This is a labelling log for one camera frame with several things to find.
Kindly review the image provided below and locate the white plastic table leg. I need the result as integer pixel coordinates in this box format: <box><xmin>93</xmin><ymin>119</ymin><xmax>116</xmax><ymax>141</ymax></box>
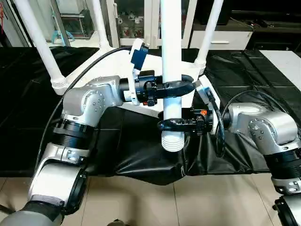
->
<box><xmin>91</xmin><ymin>0</ymin><xmax>111</xmax><ymax>48</ymax></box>
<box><xmin>14</xmin><ymin>0</ymin><xmax>67</xmax><ymax>87</ymax></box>
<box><xmin>194</xmin><ymin>0</ymin><xmax>224</xmax><ymax>69</ymax></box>
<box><xmin>160</xmin><ymin>0</ymin><xmax>184</xmax><ymax>153</ymax></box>

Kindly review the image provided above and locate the white plastic table top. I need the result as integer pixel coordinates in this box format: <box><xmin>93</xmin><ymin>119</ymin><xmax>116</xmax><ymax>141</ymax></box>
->
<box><xmin>51</xmin><ymin>44</ymin><xmax>221</xmax><ymax>118</ymax></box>

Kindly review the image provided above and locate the white drawer unit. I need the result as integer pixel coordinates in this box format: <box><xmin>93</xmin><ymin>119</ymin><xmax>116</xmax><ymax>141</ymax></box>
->
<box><xmin>189</xmin><ymin>30</ymin><xmax>253</xmax><ymax>50</ymax></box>

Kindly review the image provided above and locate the white glass door cabinet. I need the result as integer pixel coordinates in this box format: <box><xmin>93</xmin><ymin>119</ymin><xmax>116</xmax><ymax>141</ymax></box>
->
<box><xmin>105</xmin><ymin>0</ymin><xmax>198</xmax><ymax>49</ymax></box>

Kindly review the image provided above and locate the black box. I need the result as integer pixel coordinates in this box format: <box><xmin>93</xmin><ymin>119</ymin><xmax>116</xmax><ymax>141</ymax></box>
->
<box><xmin>195</xmin><ymin>0</ymin><xmax>232</xmax><ymax>26</ymax></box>

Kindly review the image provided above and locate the white side table board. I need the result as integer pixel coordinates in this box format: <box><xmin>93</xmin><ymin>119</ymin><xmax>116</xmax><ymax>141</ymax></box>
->
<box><xmin>261</xmin><ymin>49</ymin><xmax>301</xmax><ymax>91</ymax></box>

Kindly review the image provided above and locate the light blue plastic stool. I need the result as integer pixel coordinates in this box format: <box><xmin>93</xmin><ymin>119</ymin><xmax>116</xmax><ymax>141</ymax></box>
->
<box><xmin>51</xmin><ymin>30</ymin><xmax>76</xmax><ymax>43</ymax></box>

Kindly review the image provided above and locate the black shiny table mat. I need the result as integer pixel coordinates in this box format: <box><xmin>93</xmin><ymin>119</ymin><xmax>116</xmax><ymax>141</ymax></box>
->
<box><xmin>0</xmin><ymin>46</ymin><xmax>301</xmax><ymax>186</ymax></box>

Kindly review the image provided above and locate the glass tank metal frame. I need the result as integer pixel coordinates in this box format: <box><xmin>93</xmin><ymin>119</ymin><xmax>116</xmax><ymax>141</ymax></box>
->
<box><xmin>60</xmin><ymin>13</ymin><xmax>95</xmax><ymax>40</ymax></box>

